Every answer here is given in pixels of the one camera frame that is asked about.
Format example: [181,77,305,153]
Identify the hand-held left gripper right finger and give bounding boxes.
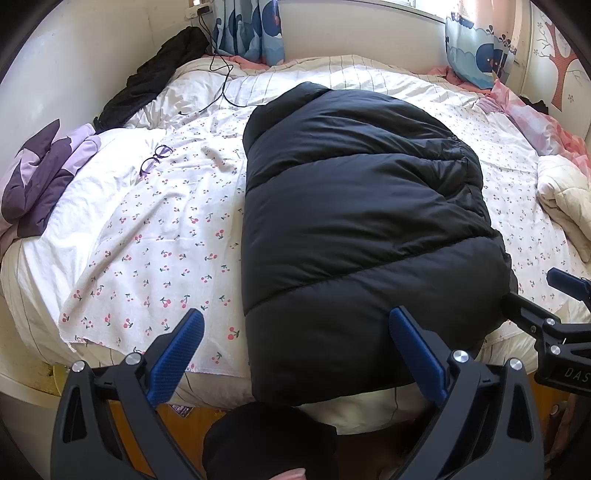
[389,307,546,480]

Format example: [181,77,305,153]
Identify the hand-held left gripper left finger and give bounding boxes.
[50,308,207,480]

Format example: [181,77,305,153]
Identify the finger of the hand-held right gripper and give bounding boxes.
[501,291,563,343]
[546,267,591,306]

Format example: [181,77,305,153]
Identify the black puffer jacket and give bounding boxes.
[240,82,519,408]

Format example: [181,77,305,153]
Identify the person's right hand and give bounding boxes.
[551,406,575,464]

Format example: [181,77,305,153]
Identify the cream quilt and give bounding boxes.
[536,154,591,265]

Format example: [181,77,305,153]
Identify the person's black clothing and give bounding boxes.
[202,402,339,480]

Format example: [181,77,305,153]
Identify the pink blanket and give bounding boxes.
[475,79,591,168]

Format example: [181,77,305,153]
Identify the purple blanket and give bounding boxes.
[0,119,103,260]

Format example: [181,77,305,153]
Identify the white wardrobe with tree decal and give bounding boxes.
[512,0,591,126]

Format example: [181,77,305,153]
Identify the blue cartoon print curtain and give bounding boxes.
[213,0,284,65]
[444,0,533,91]

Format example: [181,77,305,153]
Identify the cherry print bed sheet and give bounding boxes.
[0,54,491,370]

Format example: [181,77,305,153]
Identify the dark crumpled garment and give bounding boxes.
[92,26,210,136]

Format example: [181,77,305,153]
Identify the purple frame eyeglasses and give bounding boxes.
[139,144,174,180]

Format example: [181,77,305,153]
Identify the black charging cable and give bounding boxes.
[178,9,260,117]

